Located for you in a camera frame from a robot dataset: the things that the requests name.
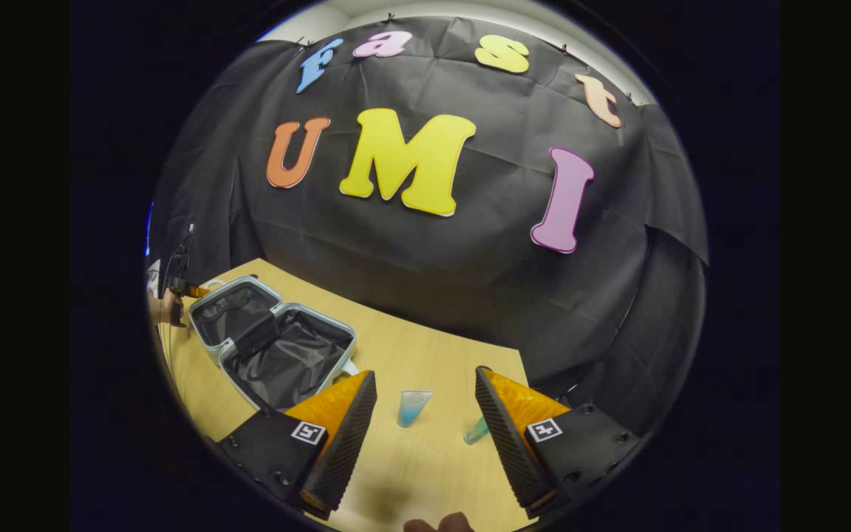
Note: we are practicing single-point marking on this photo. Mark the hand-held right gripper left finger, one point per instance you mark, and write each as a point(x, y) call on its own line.
point(348, 451)

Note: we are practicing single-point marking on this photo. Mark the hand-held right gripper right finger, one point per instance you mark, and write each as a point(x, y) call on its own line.
point(510, 451)

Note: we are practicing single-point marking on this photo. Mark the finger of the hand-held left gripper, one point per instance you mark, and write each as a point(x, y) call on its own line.
point(199, 291)

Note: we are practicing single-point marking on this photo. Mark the blue teal skincare bottle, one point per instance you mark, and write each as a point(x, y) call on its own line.
point(476, 432)

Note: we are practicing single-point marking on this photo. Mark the light blue skincare tube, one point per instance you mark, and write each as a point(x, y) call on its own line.
point(411, 410)

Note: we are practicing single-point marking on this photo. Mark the light blue suitcase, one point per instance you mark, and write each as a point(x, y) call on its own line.
point(285, 355)

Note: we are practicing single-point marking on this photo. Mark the black backdrop cloth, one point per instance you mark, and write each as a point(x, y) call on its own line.
point(470, 295)

